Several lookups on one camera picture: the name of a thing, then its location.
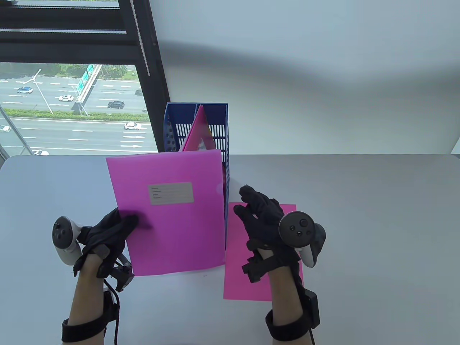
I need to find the pink L-shaped folder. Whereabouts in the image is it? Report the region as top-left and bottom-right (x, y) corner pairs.
(106, 149), (227, 277)
(180, 105), (214, 152)

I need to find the grey hand controller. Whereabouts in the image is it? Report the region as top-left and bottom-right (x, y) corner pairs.
(279, 211), (327, 268)
(52, 216), (85, 266)

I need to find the person's right forearm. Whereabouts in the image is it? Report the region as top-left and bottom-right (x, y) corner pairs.
(259, 248), (310, 345)

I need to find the black left arm strap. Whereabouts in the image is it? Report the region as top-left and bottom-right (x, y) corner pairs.
(61, 317), (107, 342)

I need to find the black right arm strap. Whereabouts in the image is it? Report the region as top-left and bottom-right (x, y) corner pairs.
(265, 308), (314, 342)

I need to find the pink cardstock sheet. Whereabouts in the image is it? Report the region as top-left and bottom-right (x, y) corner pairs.
(223, 202), (305, 302)

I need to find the black arm strap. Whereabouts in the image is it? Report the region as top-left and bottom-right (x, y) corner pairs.
(61, 317), (107, 342)
(265, 308), (314, 342)

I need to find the blue plastic file holder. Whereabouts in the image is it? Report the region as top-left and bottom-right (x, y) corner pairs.
(164, 102), (230, 252)

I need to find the black box on right forearm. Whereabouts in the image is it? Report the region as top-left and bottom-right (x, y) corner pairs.
(304, 292), (320, 329)

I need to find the person's left hand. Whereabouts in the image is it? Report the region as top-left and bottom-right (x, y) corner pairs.
(73, 208), (140, 277)

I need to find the grey left hand controller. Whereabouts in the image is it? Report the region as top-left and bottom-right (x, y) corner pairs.
(52, 216), (85, 266)

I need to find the white bead chain cord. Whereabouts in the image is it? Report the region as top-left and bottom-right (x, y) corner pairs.
(130, 0), (150, 77)

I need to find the grey right hand controller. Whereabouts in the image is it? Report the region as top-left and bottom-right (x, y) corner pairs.
(279, 211), (327, 268)

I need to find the person's right hand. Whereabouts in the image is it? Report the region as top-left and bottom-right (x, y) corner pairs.
(234, 185), (302, 268)

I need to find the small box on left forearm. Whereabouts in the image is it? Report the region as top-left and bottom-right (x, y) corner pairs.
(103, 291), (119, 322)

